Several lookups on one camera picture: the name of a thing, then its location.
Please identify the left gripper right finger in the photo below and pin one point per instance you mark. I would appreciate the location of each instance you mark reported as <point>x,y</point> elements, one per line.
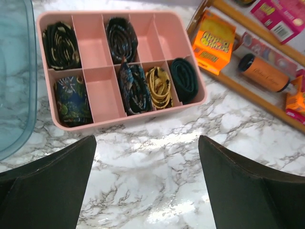
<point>245,194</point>

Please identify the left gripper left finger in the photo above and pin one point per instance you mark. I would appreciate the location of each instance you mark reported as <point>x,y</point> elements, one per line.
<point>47,193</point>

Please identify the dark green tie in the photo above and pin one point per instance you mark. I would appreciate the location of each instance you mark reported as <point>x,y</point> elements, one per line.
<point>184,79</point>

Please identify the rolled dark tie front-left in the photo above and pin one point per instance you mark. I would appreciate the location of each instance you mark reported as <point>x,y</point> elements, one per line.
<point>72,101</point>

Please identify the orange sponge box lower right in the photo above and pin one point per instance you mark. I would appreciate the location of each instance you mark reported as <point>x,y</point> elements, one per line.
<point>295,104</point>

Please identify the orange sponge box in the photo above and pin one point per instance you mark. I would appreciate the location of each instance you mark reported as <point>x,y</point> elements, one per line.
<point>295,104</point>
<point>213,43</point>

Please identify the orange cylindrical bottle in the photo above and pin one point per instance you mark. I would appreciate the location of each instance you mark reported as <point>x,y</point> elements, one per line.
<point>265,74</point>

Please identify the rolled patterned tie front-middle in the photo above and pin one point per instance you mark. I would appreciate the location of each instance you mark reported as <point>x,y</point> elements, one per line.
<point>134,89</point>

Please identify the pink divided organizer box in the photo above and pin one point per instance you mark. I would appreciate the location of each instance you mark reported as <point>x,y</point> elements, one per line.
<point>161,39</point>

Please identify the blue transparent lid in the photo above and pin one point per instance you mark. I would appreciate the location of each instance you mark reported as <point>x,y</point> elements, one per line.
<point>18,75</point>

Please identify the rolled yellow tie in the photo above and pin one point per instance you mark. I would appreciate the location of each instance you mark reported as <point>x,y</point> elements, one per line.
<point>159,86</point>

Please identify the rolled black tie back-left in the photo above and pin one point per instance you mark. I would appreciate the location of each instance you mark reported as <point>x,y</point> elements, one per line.
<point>61,47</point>

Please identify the wooden three-tier shelf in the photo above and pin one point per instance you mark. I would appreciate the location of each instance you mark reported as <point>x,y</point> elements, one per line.
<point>236,51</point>

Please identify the orange sponge box lower left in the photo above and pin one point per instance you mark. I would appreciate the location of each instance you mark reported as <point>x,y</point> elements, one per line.
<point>213,43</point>

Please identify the rolled black tie back-middle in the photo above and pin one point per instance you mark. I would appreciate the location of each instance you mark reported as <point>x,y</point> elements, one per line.
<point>122,40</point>

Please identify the pink sponge box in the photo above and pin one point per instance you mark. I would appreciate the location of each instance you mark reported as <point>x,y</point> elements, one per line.
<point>285,19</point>

